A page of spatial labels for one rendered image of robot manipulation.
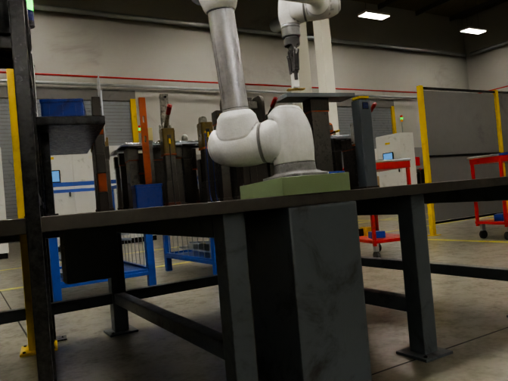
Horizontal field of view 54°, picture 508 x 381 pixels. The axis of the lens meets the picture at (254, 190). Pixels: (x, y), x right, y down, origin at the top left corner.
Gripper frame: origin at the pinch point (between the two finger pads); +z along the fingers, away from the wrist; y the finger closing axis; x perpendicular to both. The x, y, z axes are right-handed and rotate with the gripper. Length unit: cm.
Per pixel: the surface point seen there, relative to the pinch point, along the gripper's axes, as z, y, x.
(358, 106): 12.7, 4.9, -32.9
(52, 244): 75, 173, 147
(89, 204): 40, 794, 195
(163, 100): 5, 6, 62
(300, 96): 8.5, -5.6, -0.2
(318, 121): 19.8, -0.3, -9.7
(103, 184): 42, -1, 91
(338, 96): 8.6, -1.7, -20.1
